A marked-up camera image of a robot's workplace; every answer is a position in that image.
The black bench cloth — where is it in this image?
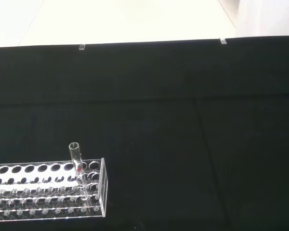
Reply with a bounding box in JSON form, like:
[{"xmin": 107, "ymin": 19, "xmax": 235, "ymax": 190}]
[{"xmin": 0, "ymin": 35, "xmax": 289, "ymax": 231}]

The clear acrylic test tube rack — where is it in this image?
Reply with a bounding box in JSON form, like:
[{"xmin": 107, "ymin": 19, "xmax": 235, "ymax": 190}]
[{"xmin": 0, "ymin": 157, "xmax": 109, "ymax": 222}]

